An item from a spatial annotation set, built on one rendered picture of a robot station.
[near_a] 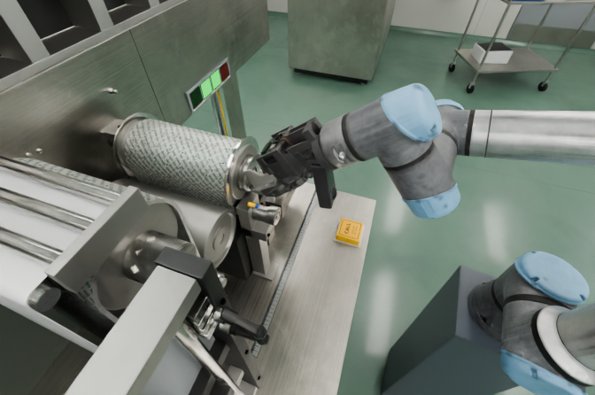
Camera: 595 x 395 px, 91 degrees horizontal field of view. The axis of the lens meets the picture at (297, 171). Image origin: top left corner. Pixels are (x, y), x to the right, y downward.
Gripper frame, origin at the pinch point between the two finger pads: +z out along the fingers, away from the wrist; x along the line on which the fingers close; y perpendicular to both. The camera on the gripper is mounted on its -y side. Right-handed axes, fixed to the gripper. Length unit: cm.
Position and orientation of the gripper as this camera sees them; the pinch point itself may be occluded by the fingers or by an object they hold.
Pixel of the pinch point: (258, 186)
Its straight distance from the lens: 60.2
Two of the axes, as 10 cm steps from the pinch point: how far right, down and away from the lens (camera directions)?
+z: -7.3, 2.7, 6.3
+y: -6.0, -6.9, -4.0
